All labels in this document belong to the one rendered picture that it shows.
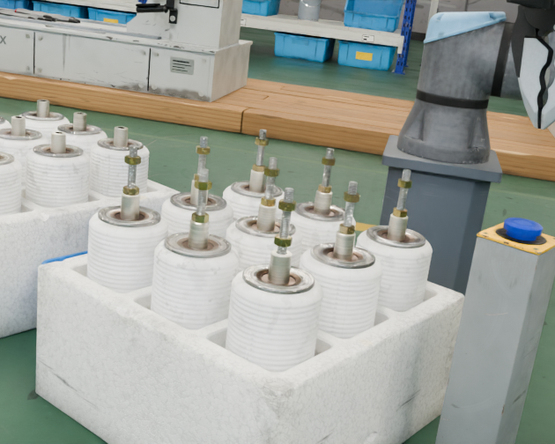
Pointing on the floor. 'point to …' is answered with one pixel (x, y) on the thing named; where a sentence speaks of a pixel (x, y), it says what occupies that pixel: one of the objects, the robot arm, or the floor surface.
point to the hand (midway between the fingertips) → (539, 117)
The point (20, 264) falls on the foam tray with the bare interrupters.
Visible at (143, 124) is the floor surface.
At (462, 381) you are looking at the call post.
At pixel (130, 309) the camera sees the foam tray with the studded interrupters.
